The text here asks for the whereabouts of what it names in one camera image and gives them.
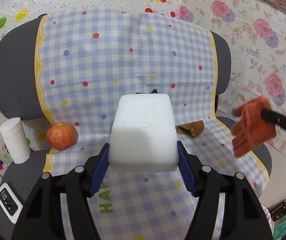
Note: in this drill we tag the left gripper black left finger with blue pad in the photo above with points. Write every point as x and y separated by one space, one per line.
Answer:
96 168

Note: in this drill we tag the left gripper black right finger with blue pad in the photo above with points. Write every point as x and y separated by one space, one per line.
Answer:
189 166

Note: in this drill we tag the orange knit glove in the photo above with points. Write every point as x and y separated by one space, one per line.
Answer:
251 130

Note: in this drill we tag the white foam block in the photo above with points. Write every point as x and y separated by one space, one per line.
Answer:
143 136

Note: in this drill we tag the brown leather pouch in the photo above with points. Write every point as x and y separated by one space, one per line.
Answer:
192 129

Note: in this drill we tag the red apple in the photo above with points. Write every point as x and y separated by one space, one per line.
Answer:
62 136

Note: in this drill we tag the black tool on floor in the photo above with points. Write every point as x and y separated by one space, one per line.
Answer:
278 210

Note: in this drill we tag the teal candy wrapper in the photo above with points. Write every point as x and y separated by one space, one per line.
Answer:
153 91

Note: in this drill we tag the white paper roll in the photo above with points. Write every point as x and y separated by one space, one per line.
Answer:
15 140

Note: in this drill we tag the white digital timer device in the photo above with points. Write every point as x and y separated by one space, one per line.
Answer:
9 203

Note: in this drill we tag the teal paper bag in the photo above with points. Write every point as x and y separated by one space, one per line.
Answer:
280 228

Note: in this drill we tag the blue checkered dotted cloth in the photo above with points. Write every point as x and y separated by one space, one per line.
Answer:
85 61

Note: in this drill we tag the dark grey office chair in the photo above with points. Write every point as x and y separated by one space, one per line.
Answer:
227 206

